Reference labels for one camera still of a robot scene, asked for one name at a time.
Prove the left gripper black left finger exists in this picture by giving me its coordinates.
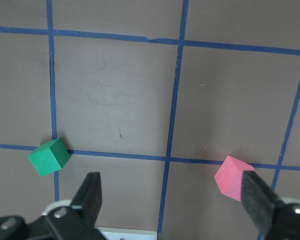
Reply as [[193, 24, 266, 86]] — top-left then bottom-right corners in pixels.
[[69, 172, 103, 227]]

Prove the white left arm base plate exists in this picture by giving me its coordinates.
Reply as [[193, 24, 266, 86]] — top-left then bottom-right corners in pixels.
[[95, 227, 157, 240]]

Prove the pink foam cube centre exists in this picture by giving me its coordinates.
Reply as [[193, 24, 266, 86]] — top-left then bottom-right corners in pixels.
[[214, 155, 256, 202]]

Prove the green foam cube near base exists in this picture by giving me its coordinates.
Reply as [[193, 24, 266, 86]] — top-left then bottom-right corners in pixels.
[[28, 138, 70, 177]]

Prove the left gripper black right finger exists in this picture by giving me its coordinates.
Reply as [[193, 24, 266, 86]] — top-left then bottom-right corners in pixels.
[[240, 170, 286, 236]]

